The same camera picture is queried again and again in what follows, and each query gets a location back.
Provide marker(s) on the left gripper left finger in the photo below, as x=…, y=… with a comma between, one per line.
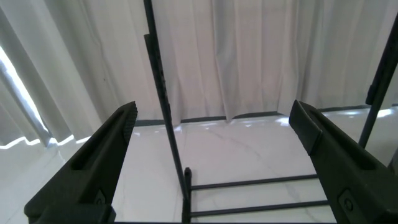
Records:
x=93, y=174

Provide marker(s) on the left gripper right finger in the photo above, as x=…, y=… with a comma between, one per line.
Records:
x=348, y=168

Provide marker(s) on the black clothes rack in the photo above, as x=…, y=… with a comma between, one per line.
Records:
x=161, y=90

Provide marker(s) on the white curtain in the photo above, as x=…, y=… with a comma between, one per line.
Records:
x=248, y=62

